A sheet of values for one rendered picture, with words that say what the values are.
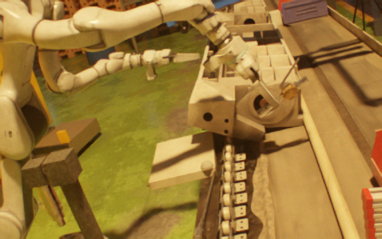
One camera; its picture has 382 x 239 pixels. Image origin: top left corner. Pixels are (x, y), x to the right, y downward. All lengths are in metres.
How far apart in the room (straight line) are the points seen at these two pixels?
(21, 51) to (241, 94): 0.77
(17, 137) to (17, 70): 0.24
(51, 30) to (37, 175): 0.65
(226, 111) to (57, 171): 0.96
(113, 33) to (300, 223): 0.67
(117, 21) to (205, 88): 0.48
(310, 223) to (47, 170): 0.70
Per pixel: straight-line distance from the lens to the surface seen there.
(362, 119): 1.58
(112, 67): 1.94
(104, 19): 1.15
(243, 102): 1.54
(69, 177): 0.59
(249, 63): 1.27
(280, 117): 1.57
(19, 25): 1.26
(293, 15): 3.26
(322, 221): 1.11
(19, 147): 1.62
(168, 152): 1.55
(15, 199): 1.80
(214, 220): 1.16
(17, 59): 1.55
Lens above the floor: 1.42
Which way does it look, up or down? 20 degrees down
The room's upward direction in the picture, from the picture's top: 16 degrees counter-clockwise
